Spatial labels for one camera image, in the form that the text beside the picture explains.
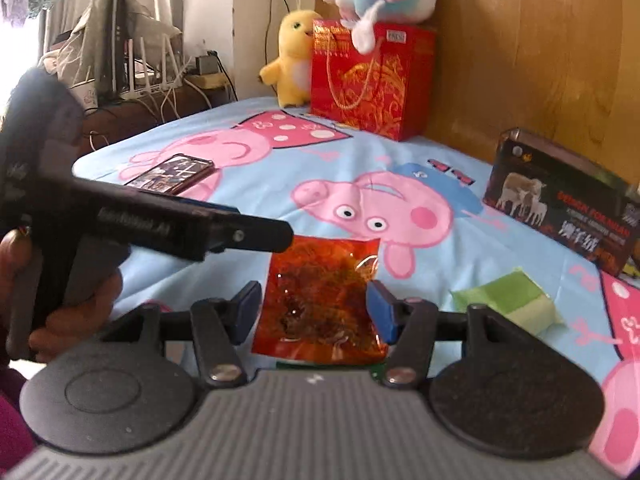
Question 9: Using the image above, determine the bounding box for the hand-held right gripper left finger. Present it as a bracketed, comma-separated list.
[102, 281, 263, 390]

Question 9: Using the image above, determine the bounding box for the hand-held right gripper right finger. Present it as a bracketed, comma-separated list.
[366, 280, 538, 390]

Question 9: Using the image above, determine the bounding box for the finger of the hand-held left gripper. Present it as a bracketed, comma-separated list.
[172, 198, 294, 254]

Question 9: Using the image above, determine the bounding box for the red snack packet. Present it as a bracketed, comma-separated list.
[251, 234, 390, 365]

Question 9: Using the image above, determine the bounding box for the green and white sponge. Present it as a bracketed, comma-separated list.
[450, 267, 560, 338]

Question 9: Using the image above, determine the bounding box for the black cardboard box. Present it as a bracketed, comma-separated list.
[482, 128, 640, 277]

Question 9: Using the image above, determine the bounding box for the person's left hand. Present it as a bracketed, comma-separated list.
[0, 230, 123, 362]

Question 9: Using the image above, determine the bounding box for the printed cartoon blanket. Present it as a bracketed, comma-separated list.
[72, 95, 640, 476]

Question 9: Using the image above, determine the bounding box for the smartphone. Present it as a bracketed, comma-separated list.
[122, 154, 215, 196]

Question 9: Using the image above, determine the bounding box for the dark wooden desk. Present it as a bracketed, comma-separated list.
[75, 77, 238, 153]

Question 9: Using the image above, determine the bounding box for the white router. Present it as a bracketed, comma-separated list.
[117, 35, 193, 101]

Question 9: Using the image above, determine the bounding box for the black monitor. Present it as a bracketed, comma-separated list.
[95, 0, 133, 98]

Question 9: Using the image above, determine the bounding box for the black power adapter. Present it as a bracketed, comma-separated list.
[195, 52, 221, 76]

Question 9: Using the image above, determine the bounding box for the yellow plush chick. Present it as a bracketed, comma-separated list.
[259, 9, 323, 108]

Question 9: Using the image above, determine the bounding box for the grey cloth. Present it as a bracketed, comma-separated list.
[55, 0, 183, 78]

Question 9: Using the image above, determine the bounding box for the red gift bag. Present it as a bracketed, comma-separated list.
[310, 19, 437, 142]

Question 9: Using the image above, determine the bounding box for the wooden headboard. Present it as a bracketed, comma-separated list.
[314, 0, 640, 186]

